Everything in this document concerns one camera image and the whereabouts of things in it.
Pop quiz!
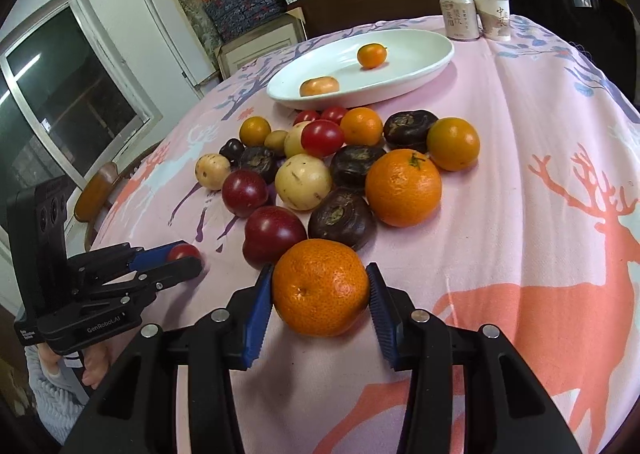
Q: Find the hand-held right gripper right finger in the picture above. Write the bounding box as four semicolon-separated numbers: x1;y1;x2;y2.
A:
365;261;585;454

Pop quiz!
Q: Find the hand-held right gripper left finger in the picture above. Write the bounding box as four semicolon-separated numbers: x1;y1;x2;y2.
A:
59;264;276;454

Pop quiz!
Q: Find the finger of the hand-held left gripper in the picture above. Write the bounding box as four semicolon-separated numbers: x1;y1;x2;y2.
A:
80;256;204;307
67;240;190;285

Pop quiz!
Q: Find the dark red plum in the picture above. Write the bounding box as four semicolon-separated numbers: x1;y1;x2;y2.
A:
243;205;308;270
221;170;270;218

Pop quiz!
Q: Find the dark brown water chestnut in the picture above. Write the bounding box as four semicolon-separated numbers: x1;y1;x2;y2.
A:
307;187;378;251
383;110;440;154
330;144;387;191

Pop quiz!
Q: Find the small dark purple plum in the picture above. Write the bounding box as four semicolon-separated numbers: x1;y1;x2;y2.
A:
219;138;246;166

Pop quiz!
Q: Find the dark purple tomato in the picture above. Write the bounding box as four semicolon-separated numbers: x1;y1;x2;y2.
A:
238;146;280;185

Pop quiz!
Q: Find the large pale yellow speckled fruit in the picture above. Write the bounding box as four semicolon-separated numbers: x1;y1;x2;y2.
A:
274;153;334;212

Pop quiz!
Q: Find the yellow-green small citrus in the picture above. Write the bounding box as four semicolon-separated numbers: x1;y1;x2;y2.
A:
238;116;272;148

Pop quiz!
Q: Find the small yellow round fruit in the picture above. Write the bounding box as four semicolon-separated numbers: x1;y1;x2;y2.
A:
263;129;290;155

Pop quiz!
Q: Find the small orange mandarin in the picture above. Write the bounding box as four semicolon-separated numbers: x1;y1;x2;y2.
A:
426;117;481;172
340;106;384;146

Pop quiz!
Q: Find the white oval plate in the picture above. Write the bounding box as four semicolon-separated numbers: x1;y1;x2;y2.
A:
265;29;455;111

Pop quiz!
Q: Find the person's left forearm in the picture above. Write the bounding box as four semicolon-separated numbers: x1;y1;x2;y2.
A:
24;346;91;442

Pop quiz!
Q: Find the person's left hand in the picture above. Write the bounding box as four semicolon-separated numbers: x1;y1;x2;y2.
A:
39;341;115;387

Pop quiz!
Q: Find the brown wooden chair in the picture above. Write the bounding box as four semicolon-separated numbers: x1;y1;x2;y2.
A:
74;161;123;255

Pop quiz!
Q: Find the white framed window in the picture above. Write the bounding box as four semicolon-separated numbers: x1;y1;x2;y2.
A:
0;0;162;215

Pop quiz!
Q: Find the pink deer printed tablecloth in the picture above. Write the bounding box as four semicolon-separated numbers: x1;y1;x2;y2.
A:
82;14;640;454

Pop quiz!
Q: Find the white leaning panel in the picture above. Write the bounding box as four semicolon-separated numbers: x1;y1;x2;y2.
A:
141;0;221;87

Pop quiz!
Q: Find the pale orange mandarin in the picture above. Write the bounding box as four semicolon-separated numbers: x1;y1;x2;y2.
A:
299;76;341;98

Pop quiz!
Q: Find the beige framed picture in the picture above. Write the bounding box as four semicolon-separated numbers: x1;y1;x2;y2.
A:
215;9;307;80

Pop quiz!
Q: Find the grey mottled board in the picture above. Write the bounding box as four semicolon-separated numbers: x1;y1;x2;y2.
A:
167;0;223;70

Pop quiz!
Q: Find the small orange kumquat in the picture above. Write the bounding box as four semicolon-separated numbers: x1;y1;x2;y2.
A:
357;43;389;70

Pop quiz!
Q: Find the stack of blue patterned boxes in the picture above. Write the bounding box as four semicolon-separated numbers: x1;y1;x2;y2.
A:
197;0;287;42

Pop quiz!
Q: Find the pale pink drink can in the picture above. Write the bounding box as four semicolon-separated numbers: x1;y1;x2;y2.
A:
440;0;481;41

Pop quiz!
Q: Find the dark brown wooden board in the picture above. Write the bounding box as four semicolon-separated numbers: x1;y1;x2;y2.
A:
300;0;476;37

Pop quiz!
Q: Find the white paper cup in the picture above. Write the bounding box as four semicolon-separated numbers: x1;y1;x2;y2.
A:
472;0;512;42

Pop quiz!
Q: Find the black glossy panel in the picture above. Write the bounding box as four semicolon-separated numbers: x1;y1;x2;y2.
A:
470;0;638;107

